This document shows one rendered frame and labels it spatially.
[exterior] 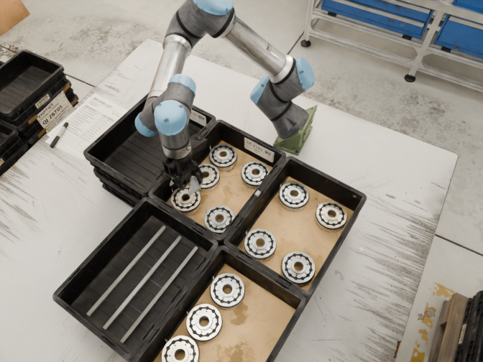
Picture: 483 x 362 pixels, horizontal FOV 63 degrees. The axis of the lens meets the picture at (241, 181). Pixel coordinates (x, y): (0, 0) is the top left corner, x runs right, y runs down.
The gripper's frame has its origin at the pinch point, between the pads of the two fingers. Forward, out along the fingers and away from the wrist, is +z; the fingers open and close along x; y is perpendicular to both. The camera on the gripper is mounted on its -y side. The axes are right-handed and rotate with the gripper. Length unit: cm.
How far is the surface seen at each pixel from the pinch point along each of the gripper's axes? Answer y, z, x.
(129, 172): -0.1, 14.6, -28.9
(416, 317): -36, 98, 98
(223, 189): -10.8, 14.5, 5.0
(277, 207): -13.5, 14.5, 25.1
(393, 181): -54, 28, 57
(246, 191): -14.0, 14.5, 12.6
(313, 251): -5.0, 14.6, 42.2
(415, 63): -200, 82, 44
